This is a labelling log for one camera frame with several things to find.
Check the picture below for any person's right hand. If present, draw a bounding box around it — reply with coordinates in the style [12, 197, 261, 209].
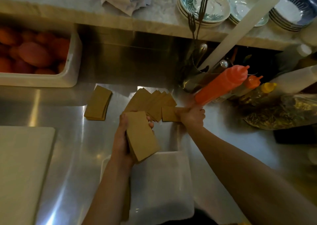
[176, 106, 206, 134]

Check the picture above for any person's left hand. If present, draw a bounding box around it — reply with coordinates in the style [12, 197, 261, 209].
[111, 112, 155, 167]

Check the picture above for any single brown paper sleeve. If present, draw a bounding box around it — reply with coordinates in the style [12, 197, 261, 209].
[162, 106, 182, 123]

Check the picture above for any thick stack of brown sleeves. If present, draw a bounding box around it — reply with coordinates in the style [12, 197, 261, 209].
[126, 111, 161, 164]

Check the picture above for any person's right forearm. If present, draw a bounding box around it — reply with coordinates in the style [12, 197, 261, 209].
[184, 126, 317, 225]

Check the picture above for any person's left forearm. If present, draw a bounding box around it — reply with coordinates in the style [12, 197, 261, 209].
[82, 157, 133, 225]

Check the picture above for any thin stack of brown sleeves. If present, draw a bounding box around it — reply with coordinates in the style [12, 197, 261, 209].
[84, 85, 113, 121]

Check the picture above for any fanned pile of brown sleeves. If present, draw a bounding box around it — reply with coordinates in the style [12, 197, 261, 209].
[123, 87, 178, 123]

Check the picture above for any metal utensil holder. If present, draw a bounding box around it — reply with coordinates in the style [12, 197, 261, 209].
[179, 40, 224, 94]

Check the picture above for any red squeeze bottle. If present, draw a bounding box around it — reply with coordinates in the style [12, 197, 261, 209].
[195, 65, 250, 106]

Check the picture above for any orange-capped squeeze bottle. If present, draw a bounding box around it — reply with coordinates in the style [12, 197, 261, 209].
[230, 75, 264, 99]

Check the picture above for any white rectangular tub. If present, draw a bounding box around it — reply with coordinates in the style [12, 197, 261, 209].
[0, 22, 83, 88]

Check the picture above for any white plastic container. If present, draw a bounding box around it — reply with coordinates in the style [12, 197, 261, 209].
[100, 151, 195, 225]

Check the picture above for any yellow-capped squeeze bottle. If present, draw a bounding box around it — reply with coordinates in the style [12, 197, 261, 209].
[238, 82, 277, 106]

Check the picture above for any short bronze fork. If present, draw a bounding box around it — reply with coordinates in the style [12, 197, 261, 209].
[187, 13, 197, 40]

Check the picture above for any clear bag of dried herbs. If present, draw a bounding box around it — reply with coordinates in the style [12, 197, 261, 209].
[243, 93, 317, 131]

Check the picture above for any tall bronze fork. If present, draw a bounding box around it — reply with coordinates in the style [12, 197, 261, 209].
[195, 0, 209, 40]

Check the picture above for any stack of leaf-print bowls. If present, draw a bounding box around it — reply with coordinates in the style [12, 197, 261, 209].
[176, 0, 231, 27]

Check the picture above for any white cutting board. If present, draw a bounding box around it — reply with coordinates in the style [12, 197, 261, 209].
[0, 126, 56, 225]

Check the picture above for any pile of red tomatoes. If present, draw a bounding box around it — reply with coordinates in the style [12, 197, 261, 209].
[0, 26, 71, 75]

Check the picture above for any large white squeeze bottle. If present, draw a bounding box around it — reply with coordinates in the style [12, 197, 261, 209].
[269, 65, 317, 95]

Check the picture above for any wooden-edged marble shelf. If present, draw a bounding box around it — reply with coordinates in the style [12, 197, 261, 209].
[0, 0, 317, 51]

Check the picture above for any stack of pale green bowls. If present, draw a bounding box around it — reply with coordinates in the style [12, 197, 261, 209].
[226, 0, 270, 27]

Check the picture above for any small white-capped bottle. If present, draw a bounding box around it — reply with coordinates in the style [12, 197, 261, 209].
[275, 44, 313, 70]

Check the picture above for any stack of blue-striped plates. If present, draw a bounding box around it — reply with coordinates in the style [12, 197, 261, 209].
[268, 0, 317, 32]

